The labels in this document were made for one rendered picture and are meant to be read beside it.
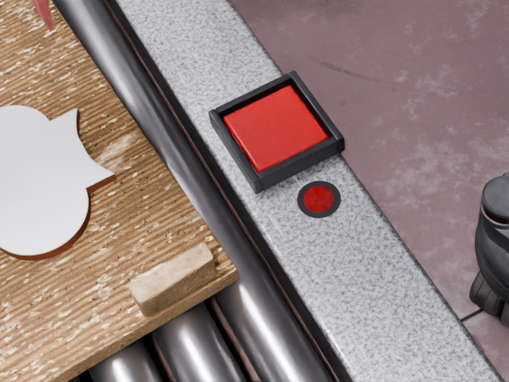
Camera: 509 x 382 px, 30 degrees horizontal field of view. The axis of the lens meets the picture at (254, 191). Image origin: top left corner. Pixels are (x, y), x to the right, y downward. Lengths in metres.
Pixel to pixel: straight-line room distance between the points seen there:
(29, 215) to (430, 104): 1.30
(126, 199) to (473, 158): 1.20
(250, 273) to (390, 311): 0.10
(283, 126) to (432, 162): 1.11
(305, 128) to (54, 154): 0.19
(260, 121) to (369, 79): 1.22
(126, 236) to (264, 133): 0.13
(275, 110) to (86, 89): 0.15
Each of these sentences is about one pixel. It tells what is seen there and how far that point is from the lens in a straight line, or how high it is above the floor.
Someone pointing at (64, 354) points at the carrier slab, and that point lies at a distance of 0.64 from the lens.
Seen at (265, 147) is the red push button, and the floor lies 0.93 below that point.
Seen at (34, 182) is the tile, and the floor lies 0.95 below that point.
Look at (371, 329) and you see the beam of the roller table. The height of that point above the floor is 0.92.
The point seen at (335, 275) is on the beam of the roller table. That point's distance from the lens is 0.66.
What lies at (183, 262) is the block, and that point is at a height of 0.96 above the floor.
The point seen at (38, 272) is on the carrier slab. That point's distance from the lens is 0.68.
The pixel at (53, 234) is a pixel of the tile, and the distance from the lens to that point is 0.68.
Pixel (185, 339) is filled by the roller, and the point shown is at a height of 0.92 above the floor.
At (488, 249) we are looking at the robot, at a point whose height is 0.24.
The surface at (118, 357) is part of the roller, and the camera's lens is 0.65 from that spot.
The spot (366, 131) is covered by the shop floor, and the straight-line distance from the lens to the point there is 1.85.
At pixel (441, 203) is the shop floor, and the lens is 1.76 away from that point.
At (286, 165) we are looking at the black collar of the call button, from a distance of 0.69.
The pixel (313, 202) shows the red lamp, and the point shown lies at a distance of 0.69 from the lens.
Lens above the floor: 1.50
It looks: 57 degrees down
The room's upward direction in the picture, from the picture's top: 11 degrees counter-clockwise
